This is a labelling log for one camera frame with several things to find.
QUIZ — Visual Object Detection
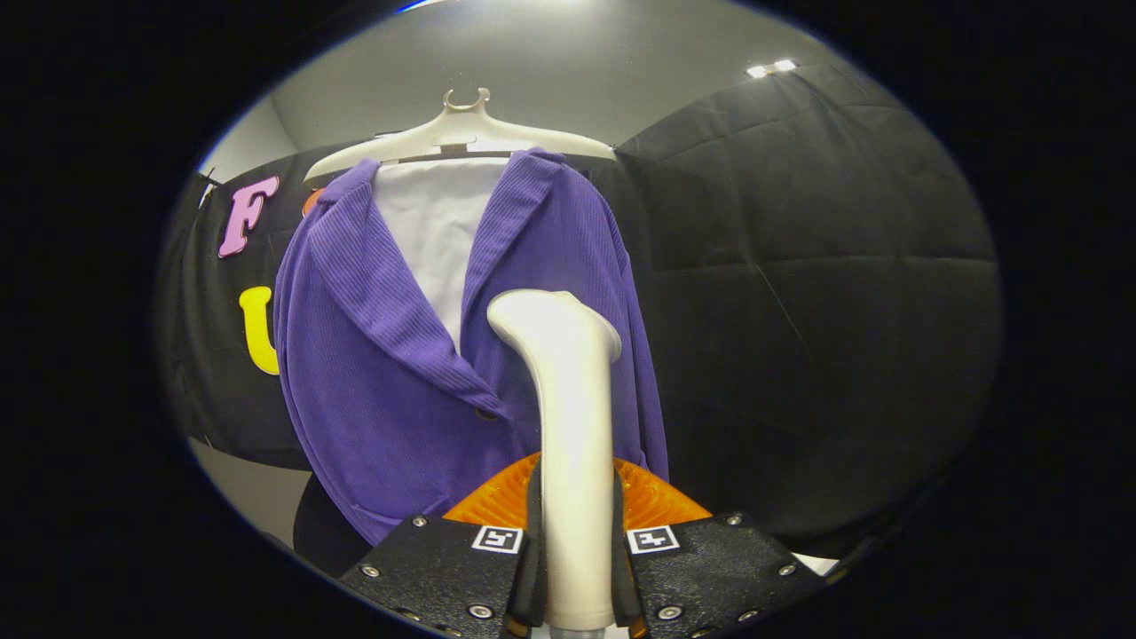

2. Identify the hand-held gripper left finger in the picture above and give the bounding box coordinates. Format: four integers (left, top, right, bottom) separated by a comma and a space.
342, 453, 543, 638

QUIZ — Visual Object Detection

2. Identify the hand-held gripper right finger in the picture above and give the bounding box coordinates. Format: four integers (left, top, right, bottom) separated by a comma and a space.
612, 457, 826, 638

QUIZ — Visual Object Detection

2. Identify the purple corduroy jacket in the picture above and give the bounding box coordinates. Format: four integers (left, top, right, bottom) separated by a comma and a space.
273, 148, 670, 547

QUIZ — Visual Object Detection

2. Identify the white garment steamer head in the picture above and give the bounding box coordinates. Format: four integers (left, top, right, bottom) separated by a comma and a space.
486, 289, 623, 631

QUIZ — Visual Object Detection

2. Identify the white plastic clothes hanger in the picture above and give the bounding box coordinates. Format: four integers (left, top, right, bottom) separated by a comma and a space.
304, 87, 617, 184

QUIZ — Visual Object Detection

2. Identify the grey table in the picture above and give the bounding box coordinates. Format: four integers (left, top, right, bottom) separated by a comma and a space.
189, 438, 313, 549

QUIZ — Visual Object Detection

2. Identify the black backdrop cloth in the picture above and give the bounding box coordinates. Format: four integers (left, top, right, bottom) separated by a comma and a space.
155, 62, 1004, 560

